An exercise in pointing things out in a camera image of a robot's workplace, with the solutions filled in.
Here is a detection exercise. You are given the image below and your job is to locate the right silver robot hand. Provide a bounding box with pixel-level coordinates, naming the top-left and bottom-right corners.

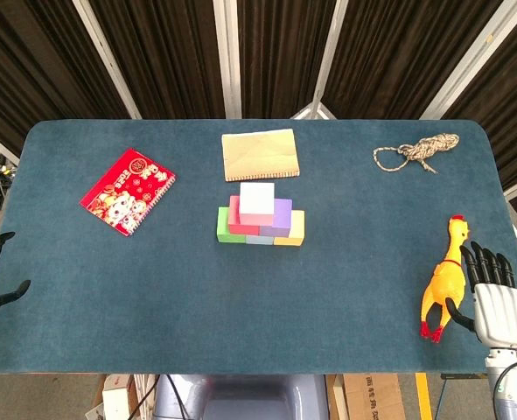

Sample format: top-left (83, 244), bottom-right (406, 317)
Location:
top-left (444, 241), bottom-right (517, 350)

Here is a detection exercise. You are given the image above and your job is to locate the yellow foam cube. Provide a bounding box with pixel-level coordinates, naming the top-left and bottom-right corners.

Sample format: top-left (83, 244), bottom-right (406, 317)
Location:
top-left (273, 210), bottom-right (306, 247)

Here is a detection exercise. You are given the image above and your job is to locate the purple foam cube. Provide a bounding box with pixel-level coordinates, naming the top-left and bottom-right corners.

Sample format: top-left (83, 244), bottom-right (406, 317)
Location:
top-left (259, 197), bottom-right (293, 238)

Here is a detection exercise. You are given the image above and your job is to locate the green foam cube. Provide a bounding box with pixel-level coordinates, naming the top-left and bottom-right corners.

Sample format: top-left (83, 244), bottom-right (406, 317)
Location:
top-left (216, 206), bottom-right (247, 244)

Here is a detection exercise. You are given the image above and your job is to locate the red foam cube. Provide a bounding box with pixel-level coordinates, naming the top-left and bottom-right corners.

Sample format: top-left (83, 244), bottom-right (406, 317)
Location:
top-left (227, 194), bottom-right (262, 236)

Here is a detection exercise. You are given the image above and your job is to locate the pink foam cube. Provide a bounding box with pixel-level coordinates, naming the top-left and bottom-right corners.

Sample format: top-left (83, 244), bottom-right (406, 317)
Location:
top-left (238, 182), bottom-right (276, 227)

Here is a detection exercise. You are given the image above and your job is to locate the yellow rubber chicken toy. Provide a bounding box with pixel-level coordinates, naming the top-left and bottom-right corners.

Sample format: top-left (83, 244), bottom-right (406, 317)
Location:
top-left (419, 213), bottom-right (471, 345)

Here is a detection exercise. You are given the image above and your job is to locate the brown printed cardboard box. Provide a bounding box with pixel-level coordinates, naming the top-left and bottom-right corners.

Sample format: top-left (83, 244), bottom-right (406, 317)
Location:
top-left (343, 374), bottom-right (406, 420)

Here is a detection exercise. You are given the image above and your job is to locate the red spiral notebook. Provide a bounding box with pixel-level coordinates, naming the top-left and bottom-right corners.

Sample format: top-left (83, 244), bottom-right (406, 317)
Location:
top-left (79, 148), bottom-right (177, 237)

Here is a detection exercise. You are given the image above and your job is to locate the white cardboard box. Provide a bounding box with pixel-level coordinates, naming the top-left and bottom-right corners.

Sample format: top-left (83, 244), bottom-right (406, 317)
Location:
top-left (85, 374), bottom-right (154, 420)

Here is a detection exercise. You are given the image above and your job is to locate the teal felt table cover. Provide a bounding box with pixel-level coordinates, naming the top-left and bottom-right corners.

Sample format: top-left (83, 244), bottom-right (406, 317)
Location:
top-left (0, 118), bottom-right (517, 376)

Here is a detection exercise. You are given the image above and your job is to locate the grey-blue robot torso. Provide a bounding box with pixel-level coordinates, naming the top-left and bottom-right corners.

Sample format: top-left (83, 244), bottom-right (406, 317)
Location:
top-left (152, 374), bottom-right (329, 420)

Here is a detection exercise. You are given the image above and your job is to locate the pale yellow spiral notebook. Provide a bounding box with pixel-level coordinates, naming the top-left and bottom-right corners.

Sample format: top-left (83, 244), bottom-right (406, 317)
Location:
top-left (220, 128), bottom-right (301, 183)

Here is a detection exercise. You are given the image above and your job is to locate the dark brown pleated curtain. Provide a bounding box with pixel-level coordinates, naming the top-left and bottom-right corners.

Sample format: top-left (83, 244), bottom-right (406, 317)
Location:
top-left (0, 0), bottom-right (517, 228)

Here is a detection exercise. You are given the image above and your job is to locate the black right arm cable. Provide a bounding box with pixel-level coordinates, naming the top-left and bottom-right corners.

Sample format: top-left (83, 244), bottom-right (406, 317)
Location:
top-left (496, 360), bottom-right (517, 420)

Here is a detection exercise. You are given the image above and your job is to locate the braided beige rope bundle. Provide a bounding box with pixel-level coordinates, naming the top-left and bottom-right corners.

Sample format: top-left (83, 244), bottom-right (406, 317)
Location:
top-left (373, 132), bottom-right (461, 175)

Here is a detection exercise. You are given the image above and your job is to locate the white metal frame post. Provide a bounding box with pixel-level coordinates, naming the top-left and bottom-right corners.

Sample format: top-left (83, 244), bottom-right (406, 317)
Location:
top-left (71, 0), bottom-right (143, 120)
top-left (213, 0), bottom-right (244, 120)
top-left (419, 0), bottom-right (517, 120)
top-left (290, 0), bottom-right (352, 121)

